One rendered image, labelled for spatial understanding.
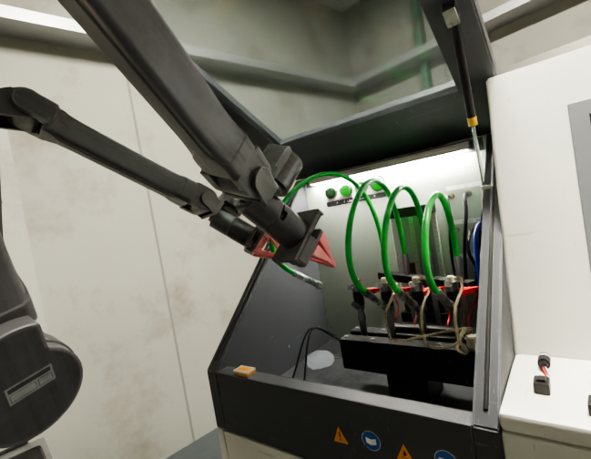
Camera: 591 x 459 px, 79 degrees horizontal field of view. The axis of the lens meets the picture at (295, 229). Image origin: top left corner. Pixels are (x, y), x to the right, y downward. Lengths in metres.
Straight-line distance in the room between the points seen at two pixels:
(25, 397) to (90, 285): 1.96
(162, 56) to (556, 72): 0.77
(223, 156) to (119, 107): 2.10
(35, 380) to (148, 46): 0.29
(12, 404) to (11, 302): 0.07
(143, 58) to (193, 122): 0.08
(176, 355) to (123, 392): 0.35
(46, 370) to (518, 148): 0.85
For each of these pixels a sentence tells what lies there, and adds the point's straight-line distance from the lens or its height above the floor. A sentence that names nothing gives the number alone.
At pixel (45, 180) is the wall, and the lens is 2.31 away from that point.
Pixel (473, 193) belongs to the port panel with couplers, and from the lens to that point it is 1.13.
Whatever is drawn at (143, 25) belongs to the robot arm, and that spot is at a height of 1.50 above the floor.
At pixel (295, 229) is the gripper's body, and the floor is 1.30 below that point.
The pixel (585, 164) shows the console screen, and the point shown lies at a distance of 0.87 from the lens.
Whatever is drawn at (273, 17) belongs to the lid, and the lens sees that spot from 0.91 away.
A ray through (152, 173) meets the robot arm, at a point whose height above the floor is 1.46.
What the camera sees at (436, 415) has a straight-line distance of 0.72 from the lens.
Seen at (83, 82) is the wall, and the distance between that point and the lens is 2.52.
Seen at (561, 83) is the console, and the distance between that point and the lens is 0.93.
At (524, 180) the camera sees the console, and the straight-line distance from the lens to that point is 0.88.
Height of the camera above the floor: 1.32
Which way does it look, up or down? 2 degrees down
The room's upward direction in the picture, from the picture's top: 10 degrees counter-clockwise
